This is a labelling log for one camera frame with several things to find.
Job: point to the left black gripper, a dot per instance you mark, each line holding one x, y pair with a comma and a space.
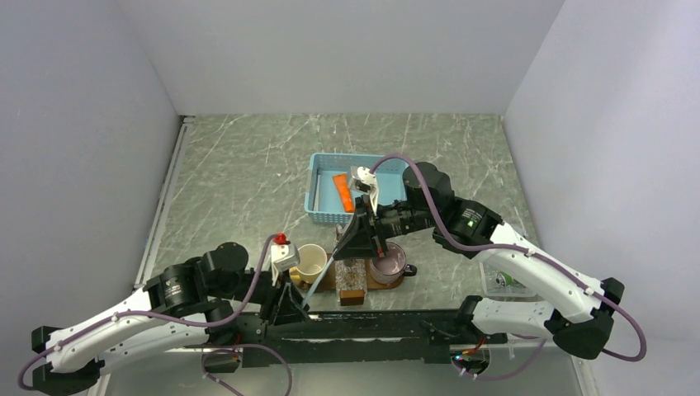
286, 311

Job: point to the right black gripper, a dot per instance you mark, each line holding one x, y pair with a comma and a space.
359, 242

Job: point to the light blue toothbrush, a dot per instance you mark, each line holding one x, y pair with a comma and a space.
315, 285

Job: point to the clear holder with brown ends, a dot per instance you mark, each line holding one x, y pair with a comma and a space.
344, 270

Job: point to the mauve ceramic cup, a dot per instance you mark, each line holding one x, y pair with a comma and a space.
388, 269

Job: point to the brown oval wooden tray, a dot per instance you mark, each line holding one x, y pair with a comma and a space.
329, 281

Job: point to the yellow ceramic mug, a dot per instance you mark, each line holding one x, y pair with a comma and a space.
312, 259

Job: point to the light blue plastic basket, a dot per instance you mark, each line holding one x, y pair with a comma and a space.
389, 176

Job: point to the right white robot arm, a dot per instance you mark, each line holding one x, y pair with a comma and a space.
577, 310

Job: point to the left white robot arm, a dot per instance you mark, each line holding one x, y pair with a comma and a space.
213, 300

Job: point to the orange toothpaste tube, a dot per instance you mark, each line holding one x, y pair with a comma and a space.
341, 184

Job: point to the clear plastic container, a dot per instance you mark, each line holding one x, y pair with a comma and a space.
491, 289

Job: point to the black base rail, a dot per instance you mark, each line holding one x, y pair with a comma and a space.
430, 336

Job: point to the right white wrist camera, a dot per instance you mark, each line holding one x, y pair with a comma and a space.
363, 180

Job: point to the aluminium frame rail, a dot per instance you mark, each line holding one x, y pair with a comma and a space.
165, 199

